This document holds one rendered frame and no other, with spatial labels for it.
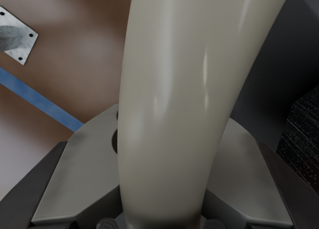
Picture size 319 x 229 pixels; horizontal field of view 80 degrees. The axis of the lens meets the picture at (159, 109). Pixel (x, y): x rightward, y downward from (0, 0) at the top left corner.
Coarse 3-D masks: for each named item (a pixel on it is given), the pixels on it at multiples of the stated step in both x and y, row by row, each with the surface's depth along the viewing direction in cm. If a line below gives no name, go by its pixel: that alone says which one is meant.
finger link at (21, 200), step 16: (64, 144) 9; (48, 160) 8; (32, 176) 7; (48, 176) 7; (16, 192) 6; (32, 192) 6; (0, 208) 6; (16, 208) 6; (32, 208) 6; (0, 224) 6; (16, 224) 6; (32, 224) 6; (48, 224) 6; (64, 224) 6
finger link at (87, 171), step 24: (96, 120) 10; (72, 144) 9; (96, 144) 9; (72, 168) 7; (96, 168) 7; (48, 192) 6; (72, 192) 6; (96, 192) 6; (48, 216) 6; (72, 216) 6; (96, 216) 6
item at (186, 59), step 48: (144, 0) 3; (192, 0) 3; (240, 0) 3; (144, 48) 4; (192, 48) 3; (240, 48) 3; (144, 96) 4; (192, 96) 4; (144, 144) 4; (192, 144) 4; (144, 192) 5; (192, 192) 5
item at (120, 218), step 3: (120, 216) 73; (123, 216) 74; (114, 219) 71; (117, 219) 72; (120, 219) 72; (123, 219) 73; (117, 222) 71; (120, 222) 72; (123, 222) 72; (120, 225) 71; (123, 225) 72; (120, 228) 70; (123, 228) 71; (126, 228) 72
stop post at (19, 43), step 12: (0, 12) 90; (0, 24) 94; (12, 24) 93; (24, 24) 93; (0, 36) 85; (12, 36) 90; (24, 36) 95; (36, 36) 95; (0, 48) 88; (12, 48) 95; (24, 48) 98; (24, 60) 101
